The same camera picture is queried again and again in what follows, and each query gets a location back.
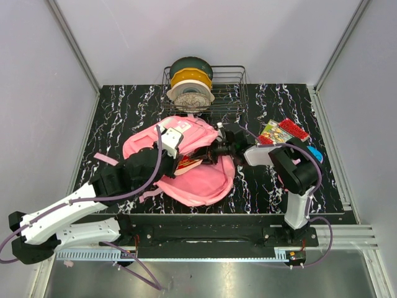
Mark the dark green plate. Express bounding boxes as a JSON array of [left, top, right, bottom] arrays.
[[169, 56, 213, 80]]

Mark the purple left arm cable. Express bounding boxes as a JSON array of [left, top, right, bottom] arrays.
[[0, 124, 164, 291]]

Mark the red top activity book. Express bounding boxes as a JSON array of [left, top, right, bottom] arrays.
[[174, 156, 202, 176]]

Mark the aluminium front rail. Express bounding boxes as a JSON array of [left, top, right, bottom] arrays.
[[55, 225, 378, 266]]

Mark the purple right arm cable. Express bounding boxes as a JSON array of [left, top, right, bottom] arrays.
[[238, 124, 334, 269]]

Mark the pink student backpack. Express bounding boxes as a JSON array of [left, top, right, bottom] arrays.
[[90, 116, 235, 207]]

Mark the yellow plate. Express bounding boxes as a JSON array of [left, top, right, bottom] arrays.
[[171, 68, 212, 89]]

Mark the grey patterned plate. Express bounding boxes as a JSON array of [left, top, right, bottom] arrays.
[[174, 93, 210, 109]]

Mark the black wire dish rack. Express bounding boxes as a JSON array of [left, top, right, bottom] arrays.
[[159, 65, 249, 115]]

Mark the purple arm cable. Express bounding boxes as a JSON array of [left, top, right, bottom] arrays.
[[0, 124, 164, 291], [238, 124, 334, 269]]

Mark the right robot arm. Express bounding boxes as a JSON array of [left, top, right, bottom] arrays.
[[191, 129, 323, 246]]

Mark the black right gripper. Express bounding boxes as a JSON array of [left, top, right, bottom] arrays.
[[189, 134, 235, 166]]

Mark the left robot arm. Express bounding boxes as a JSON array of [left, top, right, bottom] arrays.
[[9, 145, 180, 264]]

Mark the pink purple pencil case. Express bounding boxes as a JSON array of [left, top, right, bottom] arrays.
[[307, 146, 324, 163]]

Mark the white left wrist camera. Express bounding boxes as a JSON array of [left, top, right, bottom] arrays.
[[157, 125, 184, 159]]

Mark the green bottom book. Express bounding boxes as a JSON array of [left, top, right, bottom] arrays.
[[260, 120, 280, 138]]

